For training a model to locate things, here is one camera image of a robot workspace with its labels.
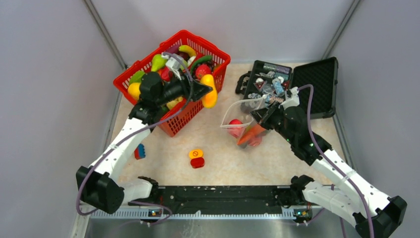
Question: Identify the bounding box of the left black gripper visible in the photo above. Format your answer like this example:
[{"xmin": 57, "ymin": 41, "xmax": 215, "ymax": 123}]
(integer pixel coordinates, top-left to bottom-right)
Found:
[{"xmin": 156, "ymin": 68, "xmax": 212, "ymax": 107}]

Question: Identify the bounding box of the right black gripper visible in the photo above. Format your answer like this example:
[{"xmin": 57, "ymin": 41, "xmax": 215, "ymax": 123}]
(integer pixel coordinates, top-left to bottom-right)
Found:
[{"xmin": 250, "ymin": 100, "xmax": 296, "ymax": 144}]

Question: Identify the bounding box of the yellow orange toy mango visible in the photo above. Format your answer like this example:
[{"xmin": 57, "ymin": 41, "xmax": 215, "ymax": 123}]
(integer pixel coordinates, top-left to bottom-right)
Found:
[{"xmin": 200, "ymin": 74, "xmax": 218, "ymax": 108}]

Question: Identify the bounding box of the orange toy carrot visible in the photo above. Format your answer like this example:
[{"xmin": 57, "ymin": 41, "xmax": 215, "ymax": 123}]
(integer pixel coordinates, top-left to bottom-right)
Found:
[{"xmin": 237, "ymin": 124, "xmax": 266, "ymax": 145}]

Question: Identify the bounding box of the clear zip top bag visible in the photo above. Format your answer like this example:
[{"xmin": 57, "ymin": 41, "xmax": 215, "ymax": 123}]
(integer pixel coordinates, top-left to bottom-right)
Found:
[{"xmin": 220, "ymin": 95, "xmax": 268, "ymax": 148}]

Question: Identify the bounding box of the red toy apple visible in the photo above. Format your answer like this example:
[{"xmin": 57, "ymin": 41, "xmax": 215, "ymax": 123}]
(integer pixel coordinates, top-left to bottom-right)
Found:
[
  {"xmin": 227, "ymin": 119, "xmax": 244, "ymax": 138},
  {"xmin": 248, "ymin": 136, "xmax": 262, "ymax": 146}
]

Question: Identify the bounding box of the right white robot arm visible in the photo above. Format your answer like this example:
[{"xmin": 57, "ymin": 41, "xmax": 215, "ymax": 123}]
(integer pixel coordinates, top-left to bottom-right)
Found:
[{"xmin": 251, "ymin": 104, "xmax": 407, "ymax": 238}]

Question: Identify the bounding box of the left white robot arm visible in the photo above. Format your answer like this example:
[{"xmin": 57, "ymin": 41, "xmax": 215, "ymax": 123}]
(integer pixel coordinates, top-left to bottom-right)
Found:
[{"xmin": 76, "ymin": 52, "xmax": 217, "ymax": 216}]

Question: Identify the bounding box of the red toy chili pepper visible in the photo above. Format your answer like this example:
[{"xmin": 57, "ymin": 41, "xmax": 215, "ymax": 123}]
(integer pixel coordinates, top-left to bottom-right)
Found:
[{"xmin": 158, "ymin": 66, "xmax": 172, "ymax": 82}]

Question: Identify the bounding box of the green toy cucumber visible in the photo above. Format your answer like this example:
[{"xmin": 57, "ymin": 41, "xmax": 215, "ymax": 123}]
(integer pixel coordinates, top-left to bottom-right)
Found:
[{"xmin": 190, "ymin": 55, "xmax": 212, "ymax": 75}]

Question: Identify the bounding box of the green toy pear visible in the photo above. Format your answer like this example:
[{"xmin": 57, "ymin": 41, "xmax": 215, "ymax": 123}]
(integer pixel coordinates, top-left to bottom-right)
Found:
[{"xmin": 151, "ymin": 54, "xmax": 168, "ymax": 72}]

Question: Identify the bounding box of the black open case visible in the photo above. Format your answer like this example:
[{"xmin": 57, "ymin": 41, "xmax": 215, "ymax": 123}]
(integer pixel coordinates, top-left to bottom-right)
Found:
[{"xmin": 235, "ymin": 57, "xmax": 339, "ymax": 119}]

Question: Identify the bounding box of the yellow toy lemon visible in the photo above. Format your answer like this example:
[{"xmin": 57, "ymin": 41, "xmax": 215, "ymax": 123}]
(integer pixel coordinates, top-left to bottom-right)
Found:
[{"xmin": 127, "ymin": 82, "xmax": 141, "ymax": 101}]

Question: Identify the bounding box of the yellow and red button toy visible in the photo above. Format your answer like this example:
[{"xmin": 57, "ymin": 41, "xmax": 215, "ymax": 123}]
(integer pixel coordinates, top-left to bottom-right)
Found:
[{"xmin": 188, "ymin": 149, "xmax": 205, "ymax": 169}]

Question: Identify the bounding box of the red blue building block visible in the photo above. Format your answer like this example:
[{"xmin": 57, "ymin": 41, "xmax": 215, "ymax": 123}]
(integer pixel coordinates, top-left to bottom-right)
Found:
[{"xmin": 134, "ymin": 144, "xmax": 146, "ymax": 160}]

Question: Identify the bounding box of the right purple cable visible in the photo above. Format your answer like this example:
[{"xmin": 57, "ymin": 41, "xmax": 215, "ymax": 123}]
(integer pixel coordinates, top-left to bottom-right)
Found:
[{"xmin": 297, "ymin": 84, "xmax": 375, "ymax": 238}]

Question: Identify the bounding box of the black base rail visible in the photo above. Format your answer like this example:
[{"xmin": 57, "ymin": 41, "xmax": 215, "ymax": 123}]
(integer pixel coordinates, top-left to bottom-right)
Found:
[{"xmin": 128, "ymin": 185, "xmax": 314, "ymax": 220}]

